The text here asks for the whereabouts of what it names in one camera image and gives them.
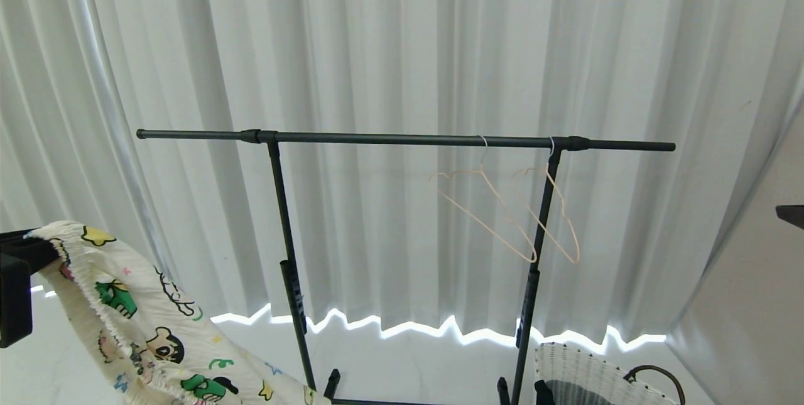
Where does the white laundry basket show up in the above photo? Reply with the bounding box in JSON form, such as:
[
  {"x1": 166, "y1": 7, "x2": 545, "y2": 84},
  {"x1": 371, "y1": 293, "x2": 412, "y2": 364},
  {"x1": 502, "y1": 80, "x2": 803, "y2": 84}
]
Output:
[{"x1": 534, "y1": 342, "x2": 687, "y2": 405}]

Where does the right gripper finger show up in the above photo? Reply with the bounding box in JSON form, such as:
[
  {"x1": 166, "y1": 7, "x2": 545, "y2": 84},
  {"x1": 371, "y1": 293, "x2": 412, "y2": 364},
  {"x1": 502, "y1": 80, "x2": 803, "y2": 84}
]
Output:
[{"x1": 776, "y1": 204, "x2": 804, "y2": 230}]

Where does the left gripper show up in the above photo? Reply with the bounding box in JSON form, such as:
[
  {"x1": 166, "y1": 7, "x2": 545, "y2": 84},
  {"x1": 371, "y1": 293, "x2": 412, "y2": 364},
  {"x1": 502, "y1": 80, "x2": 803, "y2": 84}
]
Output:
[{"x1": 0, "y1": 253, "x2": 33, "y2": 349}]

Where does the cream printed garment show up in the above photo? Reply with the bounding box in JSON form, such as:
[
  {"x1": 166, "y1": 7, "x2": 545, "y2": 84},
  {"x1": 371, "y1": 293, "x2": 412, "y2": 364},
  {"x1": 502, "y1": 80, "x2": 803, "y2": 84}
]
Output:
[{"x1": 25, "y1": 221, "x2": 330, "y2": 405}]

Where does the pink clothes hanger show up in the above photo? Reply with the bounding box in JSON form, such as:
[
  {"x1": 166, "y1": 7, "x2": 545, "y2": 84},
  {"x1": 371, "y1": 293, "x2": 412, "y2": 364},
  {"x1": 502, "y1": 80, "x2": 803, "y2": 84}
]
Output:
[
  {"x1": 429, "y1": 136, "x2": 539, "y2": 264},
  {"x1": 512, "y1": 138, "x2": 580, "y2": 264}
]

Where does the white curtain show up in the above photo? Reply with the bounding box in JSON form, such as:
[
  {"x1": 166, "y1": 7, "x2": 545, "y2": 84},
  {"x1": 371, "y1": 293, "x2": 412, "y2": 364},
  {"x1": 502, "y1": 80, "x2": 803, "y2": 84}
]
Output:
[{"x1": 0, "y1": 0, "x2": 804, "y2": 355}]

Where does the black clothes rack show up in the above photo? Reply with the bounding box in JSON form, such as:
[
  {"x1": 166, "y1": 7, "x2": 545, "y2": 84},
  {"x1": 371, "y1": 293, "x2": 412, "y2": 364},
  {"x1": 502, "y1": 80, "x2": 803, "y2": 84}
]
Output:
[{"x1": 136, "y1": 129, "x2": 676, "y2": 405}]

